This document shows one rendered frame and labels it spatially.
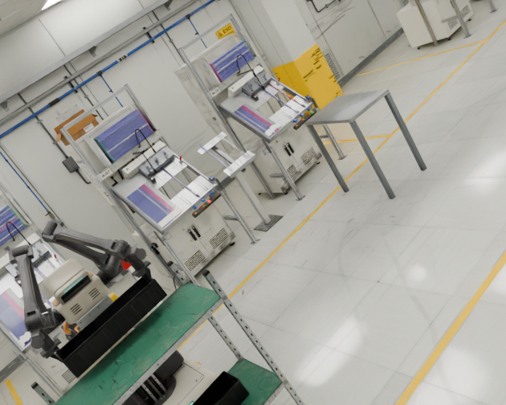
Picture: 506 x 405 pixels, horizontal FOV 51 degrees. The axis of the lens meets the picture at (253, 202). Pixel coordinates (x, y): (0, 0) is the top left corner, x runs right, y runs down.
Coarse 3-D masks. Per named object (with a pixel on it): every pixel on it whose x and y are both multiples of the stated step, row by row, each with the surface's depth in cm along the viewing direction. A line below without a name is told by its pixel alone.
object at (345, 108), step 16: (352, 96) 472; (368, 96) 446; (384, 96) 439; (320, 112) 482; (336, 112) 457; (352, 112) 434; (352, 128) 428; (400, 128) 449; (320, 144) 490; (416, 160) 460; (336, 176) 504; (384, 176) 443
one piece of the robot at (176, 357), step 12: (168, 360) 346; (180, 360) 351; (84, 372) 318; (156, 372) 342; (168, 372) 346; (144, 384) 332; (156, 384) 338; (168, 384) 344; (132, 396) 327; (144, 396) 336; (156, 396) 338
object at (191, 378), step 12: (192, 360) 359; (180, 372) 349; (192, 372) 341; (204, 372) 334; (180, 384) 337; (192, 384) 330; (204, 384) 326; (168, 396) 335; (180, 396) 326; (192, 396) 322
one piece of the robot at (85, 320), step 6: (102, 300) 294; (108, 300) 296; (96, 306) 293; (102, 306) 294; (90, 312) 291; (96, 312) 293; (84, 318) 289; (90, 318) 291; (78, 324) 287; (84, 324) 289
